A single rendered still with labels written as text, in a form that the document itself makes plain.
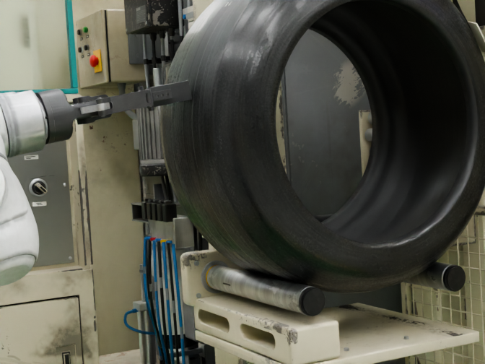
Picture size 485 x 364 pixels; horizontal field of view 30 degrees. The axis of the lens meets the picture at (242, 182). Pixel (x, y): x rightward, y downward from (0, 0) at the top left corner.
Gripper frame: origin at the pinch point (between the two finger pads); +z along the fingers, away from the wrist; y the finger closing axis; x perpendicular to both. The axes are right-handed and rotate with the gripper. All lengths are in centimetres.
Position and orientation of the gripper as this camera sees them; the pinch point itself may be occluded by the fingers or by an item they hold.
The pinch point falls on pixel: (167, 94)
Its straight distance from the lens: 139.6
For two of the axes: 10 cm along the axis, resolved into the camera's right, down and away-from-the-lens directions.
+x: 1.8, 9.8, 1.2
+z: 8.7, -2.2, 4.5
